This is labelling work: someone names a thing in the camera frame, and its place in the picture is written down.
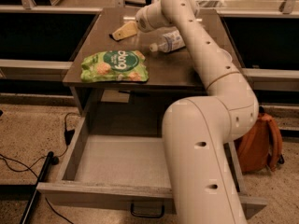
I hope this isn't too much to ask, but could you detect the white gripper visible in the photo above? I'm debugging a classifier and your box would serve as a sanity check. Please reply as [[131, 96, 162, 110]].
[[111, 4, 162, 41]]

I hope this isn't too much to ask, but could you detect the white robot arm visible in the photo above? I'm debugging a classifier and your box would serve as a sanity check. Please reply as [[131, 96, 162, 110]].
[[135, 0, 259, 224]]

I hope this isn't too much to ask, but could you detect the open grey top drawer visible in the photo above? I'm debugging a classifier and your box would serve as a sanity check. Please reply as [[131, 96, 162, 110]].
[[36, 89, 268, 220]]

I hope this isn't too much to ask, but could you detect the green snack bag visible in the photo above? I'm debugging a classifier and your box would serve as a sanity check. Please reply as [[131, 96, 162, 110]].
[[80, 50, 149, 83]]

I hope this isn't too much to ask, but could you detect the clear plastic water bottle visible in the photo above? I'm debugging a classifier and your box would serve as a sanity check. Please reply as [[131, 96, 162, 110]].
[[149, 30, 185, 53]]

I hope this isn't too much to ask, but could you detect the white bowl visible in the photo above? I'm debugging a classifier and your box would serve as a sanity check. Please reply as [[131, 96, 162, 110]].
[[221, 49, 233, 63]]

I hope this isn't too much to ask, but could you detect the black pole on floor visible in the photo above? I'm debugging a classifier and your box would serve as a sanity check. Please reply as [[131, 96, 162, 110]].
[[19, 151, 60, 224]]

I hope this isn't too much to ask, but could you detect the orange backpack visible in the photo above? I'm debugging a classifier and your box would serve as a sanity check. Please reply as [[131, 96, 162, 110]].
[[235, 106, 282, 173]]

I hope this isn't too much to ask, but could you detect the black power adapter cable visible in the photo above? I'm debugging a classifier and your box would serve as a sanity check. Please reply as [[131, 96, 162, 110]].
[[0, 112, 81, 224]]

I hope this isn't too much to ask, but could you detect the black drawer handle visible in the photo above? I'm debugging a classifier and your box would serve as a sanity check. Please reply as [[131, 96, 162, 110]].
[[130, 202, 165, 218]]

